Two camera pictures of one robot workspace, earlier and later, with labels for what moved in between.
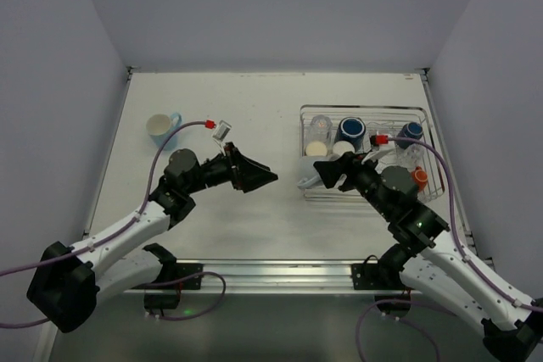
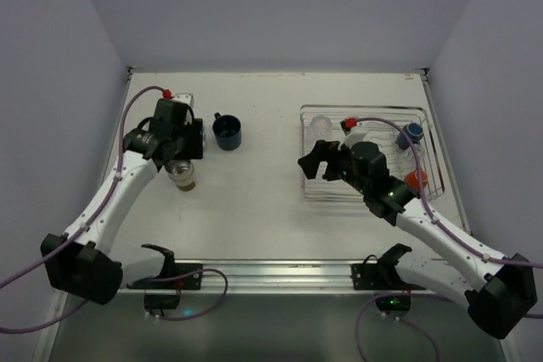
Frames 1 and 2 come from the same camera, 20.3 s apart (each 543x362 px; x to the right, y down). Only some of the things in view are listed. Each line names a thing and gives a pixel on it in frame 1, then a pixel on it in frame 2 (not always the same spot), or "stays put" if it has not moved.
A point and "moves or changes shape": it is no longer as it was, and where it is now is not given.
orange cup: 420,178 stays put
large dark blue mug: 352,130 moves or changes shape
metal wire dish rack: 389,136 stays put
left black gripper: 235,169 -> 193,139
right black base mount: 370,275 stays put
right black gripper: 350,169 -> 333,159
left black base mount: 167,297 stays put
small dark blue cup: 411,130 stays put
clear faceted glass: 320,128 stays put
